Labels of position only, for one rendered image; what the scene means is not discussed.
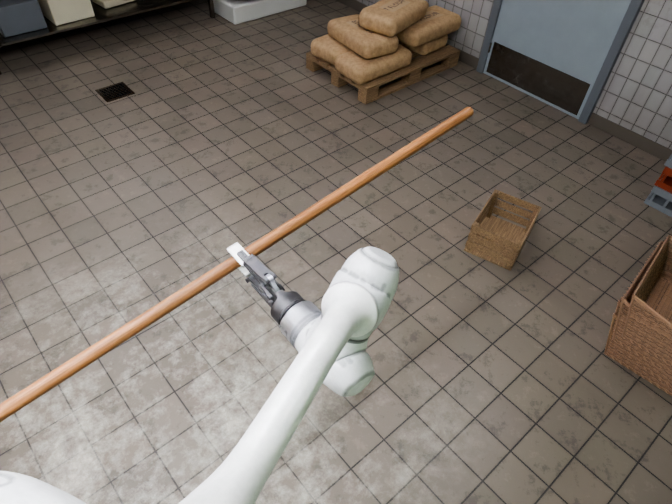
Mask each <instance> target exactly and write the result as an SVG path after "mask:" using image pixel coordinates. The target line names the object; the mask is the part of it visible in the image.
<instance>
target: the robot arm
mask: <svg viewBox="0 0 672 504"><path fill-rule="evenodd" d="M227 251H228V252H229V253H230V254H231V255H232V256H233V257H234V259H235V260H236V261H237V262H238V263H239V264H240V265H241V266H240V267H239V268H238V269H239V270H240V271H241V272H242V273H243V274H244V275H245V276H246V277H248V278H246V279H245V281H246V282H247V283H249V282H251V286H252V287H253V288H254V289H255V290H256V291H257V292H258V294H259V295H260V296H261V297H262V298H263V299H264V300H265V302H266V303H267V304H268V305H269V306H270V307H271V311H270V313H271V316H272V318H273V319H274V320H275V321H276V322H277V323H278V324H279V327H280V330H281V333H282V334H283V335H284V336H285V337H286V339H288V341H289V342H290V343H291V344H292V346H293V347H294V348H296V350H297V351H298V353H299V354H298V355H297V357H296V358H295V360H294V361H293V363H292V364H291V366H290V367H289V369H288V370H287V372H286V373H285V374H284V376H283V377H282V379H281V380H280V382H279V383H278V385H277V386H276V388H275V389H274V391H273V392H272V394H271V395H270V397H269V398H268V400H267V401H266V403H265V404H264V406H263V407H262V409H261V410H260V411H259V413H258V414H257V416H256V417H255V419H254V420H253V422H252V423H251V425H250V426H249V428H248V429H247V431H246V432H245V434H244V435H243V436H242V438H241V439H240V441H239V442H238V443H237V445H236V446H235V448H234V449H233V450H232V452H231V453H230V454H229V455H228V457H227V458H226V459H225V460H224V462H223V463H222V464H221V465H220V466H219V467H218V468H217V469H216V470H215V471H214V472H213V473H212V474H211V475H210V476H209V477H208V478H207V479H206V480H205V481H204V482H203V483H202V484H200V485H199V486H198V487H197V488H196V489H195V490H194V491H192V492H191V493H190V494H189V495H188V496H187V497H185V498H184V499H183V500H182V501H181V502H179V503H178V504H255V502H256V500H257V498H258V496H259V494H260V492H261V490H262V488H263V486H264V485H265V483H266V481H267V479H268V477H269V476H270V474H271V472H272V471H273V469H274V467H275V465H276V464H277V462H278V460H279V459H280V457H281V455H282V453H283V452H284V450H285V448H286V446H287V445H288V443H289V441H290V440H291V438H292V436H293V434H294V433H295V431H296V429H297V427H298V426H299V424H300V422H301V420H302V419H303V417H304V415H305V413H306V412H307V410H308V408H309V406H310V405H311V403H312V401H313V399H314V398H315V396H316V394H317V392H318V391H319V389H320V387H321V385H322V384H324V385H326V386H327V387H328V388H329V389H331V390H332V391H333V392H335V393H336V394H338V395H340V396H342V397H350V396H354V395H356V394H358V393H360V392H361V391H362V390H363V389H364V388H365V387H366V386H367V385H368V384H369V383H370V381H371V380H372V378H373V377H374V374H375V372H374V367H373V363H372V360H371V358H370V356H369V354H368V353H367V352H366V351H365V350H366V348H367V342H368V339H369V336H370V335H371V333H372V332H373V331H374V330H375V329H376V328H377V327H378V326H379V324H380V323H381V321H382V320H383V318H384V316H385V314H386V312H387V311H388V308H389V306H390V304H391V301H392V299H393V297H394V295H395V293H396V290H397V287H398V282H399V267H398V265H397V262H396V260H395V259H394V258H393V257H392V256H391V255H390V254H388V253H387V252H385V251H383V250H381V249H379V248H376V247H370V246H369V247H365V248H360V249H359V250H357V251H356V252H354V253H353V254H352V255H351V256H350V257H349V258H348V259H347V260H346V261H345V263H344V264H343V266H342V268H341V270H339V271H338V272H337V273H336V275H335V277H334V278H333V280H332V282H331V284H330V286H329V288H328V290H327V292H326V293H325V295H324V297H323V299H322V312H321V311H320V310H319V309H318V308H317V307H316V306H315V305H314V304H313V303H312V302H310V301H305V300H304V299H303V298H302V297H301V296H300V295H299V293H297V292H296V291H288V292H285V289H284V287H283V286H282V285H281V284H279V283H278V282H277V281H276V280H275V279H276V278H277V276H276V274H274V273H273V272H271V271H270V270H269V269H268V268H267V267H266V266H265V265H264V264H263V263H262V262H260V261H259V260H258V259H257V258H256V256H255V255H253V254H251V255H249V254H248V253H247V252H246V251H245V250H244V248H243V247H242V246H241V245H240V244H239V243H238V242H236V243H234V244H233V245H231V246H230V247H228V248H227ZM0 504H87V503H85V502H83V501H82V500H80V499H78V498H76V497H74V496H73V495H71V494H69V493H67V492H65V491H63V490H61V489H59V488H57V487H54V486H52V485H50V484H48V483H45V482H43V481H41V480H38V479H36V478H33V477H31V476H27V475H23V474H20V473H15V472H9V471H0Z"/></svg>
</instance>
